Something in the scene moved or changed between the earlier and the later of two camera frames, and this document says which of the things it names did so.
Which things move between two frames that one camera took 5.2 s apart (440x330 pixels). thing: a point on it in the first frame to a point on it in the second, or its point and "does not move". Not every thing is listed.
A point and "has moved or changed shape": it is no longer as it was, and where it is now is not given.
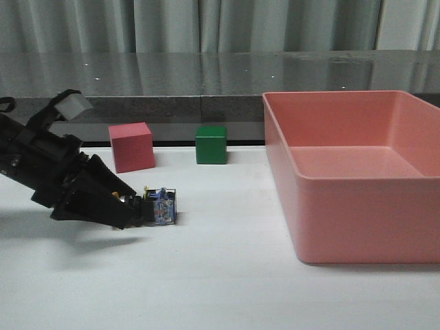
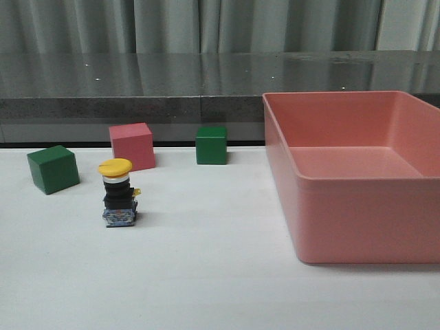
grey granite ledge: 177,91 does not move
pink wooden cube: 133,146 does not move
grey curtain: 146,26 does not move
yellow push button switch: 159,206 has moved or changed shape
